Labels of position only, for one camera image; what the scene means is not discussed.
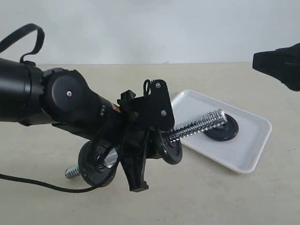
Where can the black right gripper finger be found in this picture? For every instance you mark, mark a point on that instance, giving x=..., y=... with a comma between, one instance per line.
x=282, y=64

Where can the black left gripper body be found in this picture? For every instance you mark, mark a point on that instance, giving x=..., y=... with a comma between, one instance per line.
x=133, y=117

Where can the chrome threaded dumbbell bar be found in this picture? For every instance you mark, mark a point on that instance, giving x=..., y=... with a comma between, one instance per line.
x=203, y=123

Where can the white rectangular plastic tray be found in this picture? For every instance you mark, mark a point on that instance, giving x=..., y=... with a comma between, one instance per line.
x=239, y=154

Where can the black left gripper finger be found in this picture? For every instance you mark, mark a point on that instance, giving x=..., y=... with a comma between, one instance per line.
x=133, y=163
x=153, y=140

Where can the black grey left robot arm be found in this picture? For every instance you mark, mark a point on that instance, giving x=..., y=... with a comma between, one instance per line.
x=60, y=97

